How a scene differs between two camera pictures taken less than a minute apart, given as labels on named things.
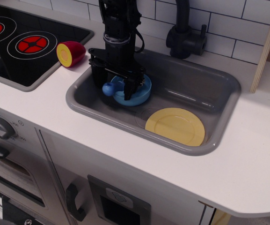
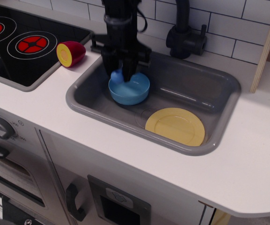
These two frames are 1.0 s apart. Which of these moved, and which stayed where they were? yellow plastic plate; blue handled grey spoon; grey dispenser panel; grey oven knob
Moved: blue handled grey spoon
Stayed: grey oven knob; grey dispenser panel; yellow plastic plate
